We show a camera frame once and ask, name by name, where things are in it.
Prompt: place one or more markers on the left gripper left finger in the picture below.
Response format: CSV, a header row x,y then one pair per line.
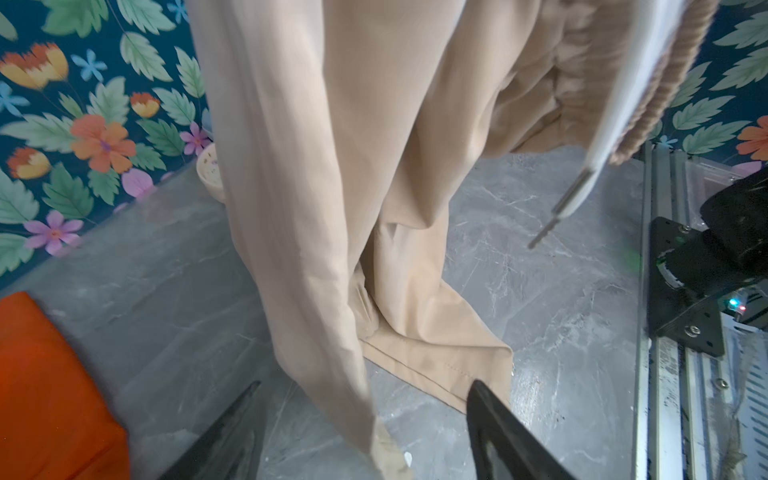
x,y
232,447

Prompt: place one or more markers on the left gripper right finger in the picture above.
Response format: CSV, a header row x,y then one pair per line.
x,y
502,447

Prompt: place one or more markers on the orange shorts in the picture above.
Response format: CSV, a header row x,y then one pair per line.
x,y
54,421

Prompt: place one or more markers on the beige shorts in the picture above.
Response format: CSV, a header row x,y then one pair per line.
x,y
344,128

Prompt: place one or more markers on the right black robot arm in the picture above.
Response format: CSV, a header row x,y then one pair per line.
x,y
732,252

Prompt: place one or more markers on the pink round alarm clock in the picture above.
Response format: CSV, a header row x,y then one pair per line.
x,y
207,169

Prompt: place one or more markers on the aluminium mounting rail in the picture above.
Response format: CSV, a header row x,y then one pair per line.
x,y
701,385

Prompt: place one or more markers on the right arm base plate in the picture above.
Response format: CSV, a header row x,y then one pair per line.
x,y
673,310

